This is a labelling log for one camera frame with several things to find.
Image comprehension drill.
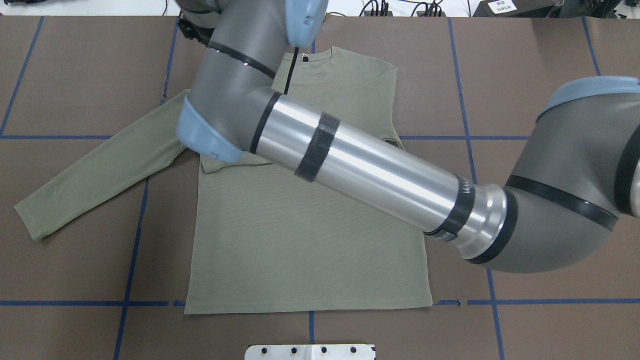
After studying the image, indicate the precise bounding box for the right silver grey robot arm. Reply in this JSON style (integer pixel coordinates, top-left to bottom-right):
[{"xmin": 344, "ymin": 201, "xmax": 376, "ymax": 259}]
[{"xmin": 176, "ymin": 0, "xmax": 639, "ymax": 273}]

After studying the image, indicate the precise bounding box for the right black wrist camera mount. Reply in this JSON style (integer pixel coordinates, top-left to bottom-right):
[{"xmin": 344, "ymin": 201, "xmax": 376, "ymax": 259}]
[{"xmin": 177, "ymin": 13, "xmax": 215, "ymax": 46}]

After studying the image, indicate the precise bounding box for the olive green long-sleeve shirt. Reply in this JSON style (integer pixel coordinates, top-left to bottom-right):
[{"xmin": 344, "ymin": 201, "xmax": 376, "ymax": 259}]
[{"xmin": 14, "ymin": 46, "xmax": 433, "ymax": 315}]

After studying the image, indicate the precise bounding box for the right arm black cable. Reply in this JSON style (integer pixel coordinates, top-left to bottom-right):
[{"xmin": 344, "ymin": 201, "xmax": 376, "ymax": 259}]
[{"xmin": 283, "ymin": 46, "xmax": 301, "ymax": 96}]

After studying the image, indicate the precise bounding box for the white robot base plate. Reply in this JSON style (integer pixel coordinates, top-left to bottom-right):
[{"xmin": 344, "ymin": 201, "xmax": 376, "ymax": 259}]
[{"xmin": 244, "ymin": 343, "xmax": 377, "ymax": 360}]

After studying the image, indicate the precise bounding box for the black cable bundle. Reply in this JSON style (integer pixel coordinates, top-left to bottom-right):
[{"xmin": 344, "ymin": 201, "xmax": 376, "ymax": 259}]
[{"xmin": 361, "ymin": 0, "xmax": 445, "ymax": 18}]

